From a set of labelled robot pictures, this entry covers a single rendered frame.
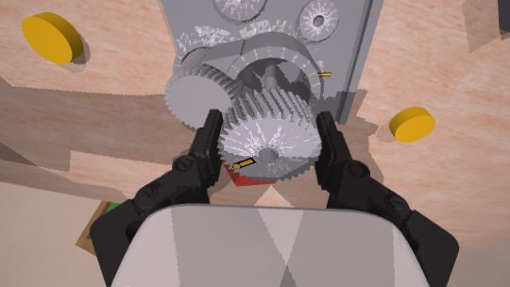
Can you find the grey toothed gear with yellow arrow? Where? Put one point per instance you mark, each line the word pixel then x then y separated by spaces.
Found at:
pixel 269 136

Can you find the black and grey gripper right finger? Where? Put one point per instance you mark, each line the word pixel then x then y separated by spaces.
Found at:
pixel 352 188

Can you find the yellow short cylinder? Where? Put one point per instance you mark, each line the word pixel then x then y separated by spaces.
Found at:
pixel 411 125
pixel 53 37

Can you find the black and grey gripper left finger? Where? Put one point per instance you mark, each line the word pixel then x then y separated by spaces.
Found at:
pixel 187 183

